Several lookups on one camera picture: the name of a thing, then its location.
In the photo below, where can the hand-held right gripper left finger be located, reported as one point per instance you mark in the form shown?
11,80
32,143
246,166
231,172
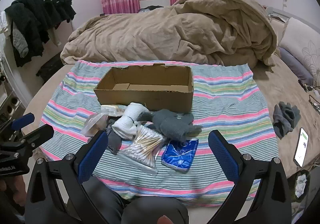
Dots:
92,156

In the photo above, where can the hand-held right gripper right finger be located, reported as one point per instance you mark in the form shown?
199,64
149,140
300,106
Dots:
222,156

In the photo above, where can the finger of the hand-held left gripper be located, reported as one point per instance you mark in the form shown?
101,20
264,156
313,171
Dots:
40,132
23,119

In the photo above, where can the dark grey dotted sock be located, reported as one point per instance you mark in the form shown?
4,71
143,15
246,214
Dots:
113,141

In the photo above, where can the clear zip bag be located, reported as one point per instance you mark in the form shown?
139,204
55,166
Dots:
93,124

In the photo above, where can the blue tissue packet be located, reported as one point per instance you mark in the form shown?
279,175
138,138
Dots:
178,154

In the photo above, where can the small yellowish packet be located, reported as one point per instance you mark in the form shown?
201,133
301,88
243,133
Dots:
112,110

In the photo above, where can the bag of cotton swabs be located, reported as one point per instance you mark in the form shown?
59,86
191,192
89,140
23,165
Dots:
142,149

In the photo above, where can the white socks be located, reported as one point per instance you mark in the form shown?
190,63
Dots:
130,116

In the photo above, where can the grey fuzzy socks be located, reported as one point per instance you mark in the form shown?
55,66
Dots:
170,124

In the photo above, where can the brown cardboard box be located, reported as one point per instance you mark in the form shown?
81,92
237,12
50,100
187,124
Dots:
150,99

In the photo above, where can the white metal rack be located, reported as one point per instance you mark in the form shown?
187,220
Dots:
10,104

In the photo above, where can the striped colourful cloth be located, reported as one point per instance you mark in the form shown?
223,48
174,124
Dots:
225,104

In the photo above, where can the black bag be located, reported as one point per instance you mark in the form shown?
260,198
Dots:
50,66

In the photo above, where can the dark grey socks on bed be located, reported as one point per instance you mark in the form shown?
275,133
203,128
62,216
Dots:
286,119

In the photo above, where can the grey quilted garment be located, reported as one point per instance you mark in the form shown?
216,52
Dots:
20,41

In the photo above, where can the smartphone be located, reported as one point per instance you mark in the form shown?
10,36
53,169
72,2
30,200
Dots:
301,146

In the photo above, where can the person's grey trousers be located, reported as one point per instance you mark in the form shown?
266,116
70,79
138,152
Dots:
150,211

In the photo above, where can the trash bin with tissues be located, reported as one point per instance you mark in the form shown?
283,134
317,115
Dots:
301,184

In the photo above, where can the beige bed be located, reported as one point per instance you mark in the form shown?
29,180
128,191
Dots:
275,84

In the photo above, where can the eyeglasses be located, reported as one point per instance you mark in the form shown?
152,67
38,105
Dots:
315,104

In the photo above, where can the pile of black clothes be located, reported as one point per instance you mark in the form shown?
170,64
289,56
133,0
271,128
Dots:
37,11

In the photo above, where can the grey pillow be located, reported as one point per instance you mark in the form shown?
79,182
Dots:
295,66

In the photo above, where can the beige fleece blanket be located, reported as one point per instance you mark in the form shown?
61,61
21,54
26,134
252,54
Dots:
162,34

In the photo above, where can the white floral pillow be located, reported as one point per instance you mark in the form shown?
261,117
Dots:
302,41

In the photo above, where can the grey headboard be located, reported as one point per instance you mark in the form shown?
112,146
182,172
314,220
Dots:
277,13

